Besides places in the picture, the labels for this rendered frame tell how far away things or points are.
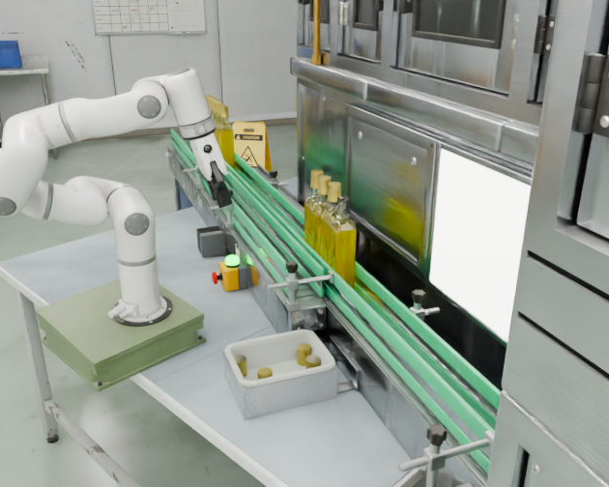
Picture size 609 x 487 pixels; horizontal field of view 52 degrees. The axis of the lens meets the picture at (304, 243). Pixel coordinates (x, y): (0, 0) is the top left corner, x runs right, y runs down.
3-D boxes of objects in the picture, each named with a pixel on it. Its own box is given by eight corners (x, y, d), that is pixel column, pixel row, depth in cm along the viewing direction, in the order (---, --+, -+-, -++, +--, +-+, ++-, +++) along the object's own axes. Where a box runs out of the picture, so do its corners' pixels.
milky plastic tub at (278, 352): (338, 396, 142) (339, 363, 138) (244, 418, 134) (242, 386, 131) (310, 357, 157) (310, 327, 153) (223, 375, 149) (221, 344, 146)
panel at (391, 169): (568, 384, 108) (605, 199, 95) (554, 387, 107) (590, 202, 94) (350, 216, 186) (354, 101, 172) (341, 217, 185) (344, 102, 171)
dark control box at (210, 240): (225, 255, 215) (223, 233, 212) (202, 259, 213) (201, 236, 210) (219, 246, 223) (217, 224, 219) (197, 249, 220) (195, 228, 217)
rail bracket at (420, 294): (440, 344, 139) (446, 291, 134) (414, 350, 137) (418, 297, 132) (430, 335, 143) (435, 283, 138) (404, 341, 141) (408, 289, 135)
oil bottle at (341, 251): (355, 296, 160) (358, 218, 152) (334, 300, 158) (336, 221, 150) (346, 287, 165) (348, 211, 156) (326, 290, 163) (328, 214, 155)
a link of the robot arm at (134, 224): (121, 271, 148) (114, 209, 141) (111, 247, 159) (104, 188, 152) (161, 263, 152) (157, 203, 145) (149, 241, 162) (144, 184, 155)
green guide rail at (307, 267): (324, 297, 159) (324, 269, 155) (320, 298, 158) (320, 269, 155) (188, 143, 309) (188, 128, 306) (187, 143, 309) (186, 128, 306)
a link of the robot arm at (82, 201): (45, 228, 138) (40, 202, 151) (150, 243, 150) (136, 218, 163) (54, 188, 135) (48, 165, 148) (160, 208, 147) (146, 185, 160)
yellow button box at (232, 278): (246, 289, 192) (246, 268, 189) (223, 293, 189) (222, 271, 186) (241, 279, 198) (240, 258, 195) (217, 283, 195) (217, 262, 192)
